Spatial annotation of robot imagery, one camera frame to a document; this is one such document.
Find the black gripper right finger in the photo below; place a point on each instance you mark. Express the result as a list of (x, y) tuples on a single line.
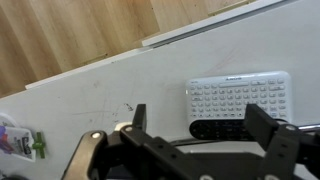
[(263, 123)]

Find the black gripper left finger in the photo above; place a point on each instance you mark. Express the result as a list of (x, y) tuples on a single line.
[(140, 116)]

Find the small purple white packet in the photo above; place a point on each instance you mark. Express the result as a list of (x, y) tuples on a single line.
[(16, 143)]

